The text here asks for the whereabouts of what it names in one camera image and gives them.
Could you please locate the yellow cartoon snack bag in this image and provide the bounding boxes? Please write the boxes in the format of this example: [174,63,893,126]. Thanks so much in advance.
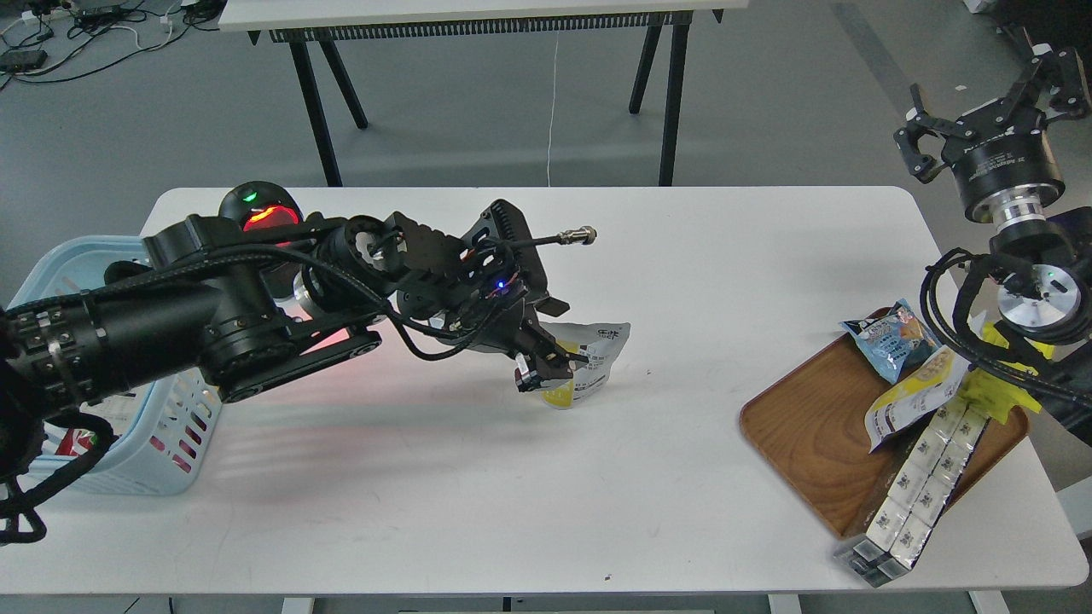
[959,367,1043,425]

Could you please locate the black barcode scanner red window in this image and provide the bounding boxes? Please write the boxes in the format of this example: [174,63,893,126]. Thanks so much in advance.
[218,180,302,232]

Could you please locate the blue snack bag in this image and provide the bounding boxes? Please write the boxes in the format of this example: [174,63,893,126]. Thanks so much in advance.
[841,298,941,385]

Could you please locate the black cables on floor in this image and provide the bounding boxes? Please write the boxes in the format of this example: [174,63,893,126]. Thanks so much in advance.
[0,0,227,86]

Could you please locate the background table with black legs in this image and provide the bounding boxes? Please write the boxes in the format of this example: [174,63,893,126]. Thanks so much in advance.
[218,1,746,187]

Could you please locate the red snack bag in basket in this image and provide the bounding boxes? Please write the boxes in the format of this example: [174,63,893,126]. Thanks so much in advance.
[54,428,100,457]

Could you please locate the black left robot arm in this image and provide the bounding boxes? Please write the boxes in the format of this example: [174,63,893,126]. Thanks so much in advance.
[3,200,597,544]

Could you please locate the light blue plastic basket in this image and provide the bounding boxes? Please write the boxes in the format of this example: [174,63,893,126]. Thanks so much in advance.
[13,235,223,496]

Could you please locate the white wrapped box multipack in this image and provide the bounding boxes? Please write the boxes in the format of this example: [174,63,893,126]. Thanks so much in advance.
[832,401,990,588]

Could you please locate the brown wooden tray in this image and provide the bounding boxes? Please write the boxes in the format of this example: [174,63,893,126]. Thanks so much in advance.
[740,333,1029,539]

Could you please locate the white hanging cable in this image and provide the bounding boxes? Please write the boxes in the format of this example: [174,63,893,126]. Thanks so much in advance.
[546,32,561,188]

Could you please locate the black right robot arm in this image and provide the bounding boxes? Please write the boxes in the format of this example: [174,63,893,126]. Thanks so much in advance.
[893,43,1091,442]

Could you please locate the yellow white snack pouch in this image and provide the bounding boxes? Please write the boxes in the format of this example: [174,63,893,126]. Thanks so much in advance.
[863,346,970,452]
[541,322,631,409]

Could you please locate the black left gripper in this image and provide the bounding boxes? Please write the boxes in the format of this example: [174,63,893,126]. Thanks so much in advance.
[375,200,589,392]

